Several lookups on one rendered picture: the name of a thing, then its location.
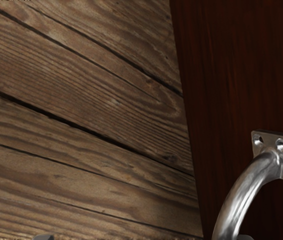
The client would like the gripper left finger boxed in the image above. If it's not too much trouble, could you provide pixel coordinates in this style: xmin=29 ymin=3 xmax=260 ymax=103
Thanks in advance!
xmin=32 ymin=233 xmax=56 ymax=240

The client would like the dark red-brown wooden cabinet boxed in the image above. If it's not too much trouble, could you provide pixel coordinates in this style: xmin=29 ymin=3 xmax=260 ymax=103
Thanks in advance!
xmin=168 ymin=0 xmax=283 ymax=240

